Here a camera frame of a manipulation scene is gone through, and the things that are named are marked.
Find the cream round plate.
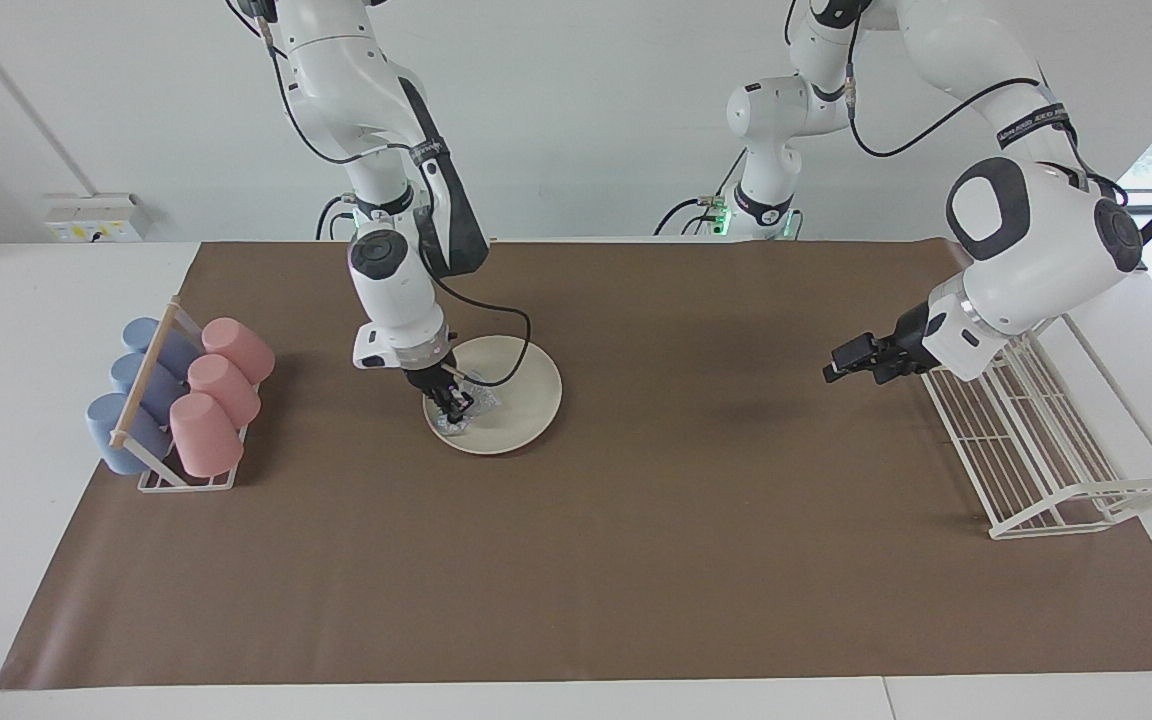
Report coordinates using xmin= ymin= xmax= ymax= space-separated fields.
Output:
xmin=423 ymin=335 xmax=564 ymax=456

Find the pink plastic cup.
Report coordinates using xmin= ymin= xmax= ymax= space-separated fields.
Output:
xmin=169 ymin=392 xmax=245 ymax=478
xmin=186 ymin=354 xmax=262 ymax=429
xmin=201 ymin=317 xmax=276 ymax=385

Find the brown table mat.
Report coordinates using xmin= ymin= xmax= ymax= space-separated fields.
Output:
xmin=0 ymin=240 xmax=1152 ymax=691

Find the white cup holder rack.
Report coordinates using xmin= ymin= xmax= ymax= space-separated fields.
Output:
xmin=110 ymin=296 xmax=259 ymax=493

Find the blue plastic cup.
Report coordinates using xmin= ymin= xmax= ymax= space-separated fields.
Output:
xmin=86 ymin=392 xmax=172 ymax=475
xmin=122 ymin=317 xmax=199 ymax=376
xmin=110 ymin=352 xmax=187 ymax=421

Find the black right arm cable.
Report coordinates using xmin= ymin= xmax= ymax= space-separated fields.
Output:
xmin=256 ymin=0 xmax=533 ymax=389

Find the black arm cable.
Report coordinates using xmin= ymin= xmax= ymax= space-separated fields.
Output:
xmin=256 ymin=0 xmax=533 ymax=389
xmin=786 ymin=0 xmax=1127 ymax=201

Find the white wire dish rack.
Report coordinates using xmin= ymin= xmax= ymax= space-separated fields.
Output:
xmin=921 ymin=315 xmax=1152 ymax=541

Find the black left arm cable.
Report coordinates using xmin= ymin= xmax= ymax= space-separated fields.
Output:
xmin=786 ymin=0 xmax=1127 ymax=201

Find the black right base cable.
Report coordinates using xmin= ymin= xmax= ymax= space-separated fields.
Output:
xmin=316 ymin=195 xmax=357 ymax=241

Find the black base cable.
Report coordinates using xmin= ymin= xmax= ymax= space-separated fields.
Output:
xmin=654 ymin=150 xmax=749 ymax=238
xmin=316 ymin=195 xmax=357 ymax=241

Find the black left base cable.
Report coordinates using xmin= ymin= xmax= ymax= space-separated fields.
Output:
xmin=654 ymin=150 xmax=749 ymax=238

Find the white wall power socket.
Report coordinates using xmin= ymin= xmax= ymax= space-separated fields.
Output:
xmin=42 ymin=193 xmax=149 ymax=243

